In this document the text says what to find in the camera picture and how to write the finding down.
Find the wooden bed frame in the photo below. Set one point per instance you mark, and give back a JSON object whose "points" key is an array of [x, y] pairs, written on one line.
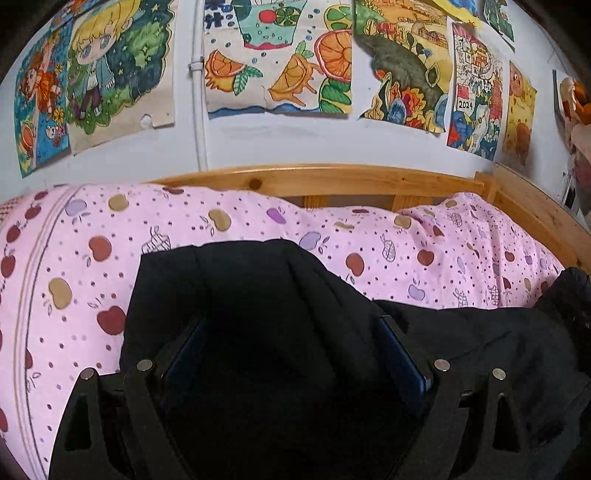
{"points": [[346, 177]]}

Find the white wall pipe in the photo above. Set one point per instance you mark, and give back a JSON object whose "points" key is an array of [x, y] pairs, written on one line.
{"points": [[199, 138]]}

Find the pink apple-print quilt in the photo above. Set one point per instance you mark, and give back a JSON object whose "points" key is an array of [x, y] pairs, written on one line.
{"points": [[231, 240]]}

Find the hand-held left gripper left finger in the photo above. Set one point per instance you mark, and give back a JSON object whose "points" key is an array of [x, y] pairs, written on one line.
{"points": [[184, 360]]}

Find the red checkered bed sheet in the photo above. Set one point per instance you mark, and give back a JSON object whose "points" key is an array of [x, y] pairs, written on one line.
{"points": [[11, 205]]}

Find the black padded jacket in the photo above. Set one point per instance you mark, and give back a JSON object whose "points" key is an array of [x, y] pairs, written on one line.
{"points": [[286, 300]]}

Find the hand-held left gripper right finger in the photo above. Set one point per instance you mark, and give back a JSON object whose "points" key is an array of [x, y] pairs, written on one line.
{"points": [[401, 360]]}

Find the group of colourful wall drawings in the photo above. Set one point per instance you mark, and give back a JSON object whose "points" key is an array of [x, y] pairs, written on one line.
{"points": [[115, 60]]}

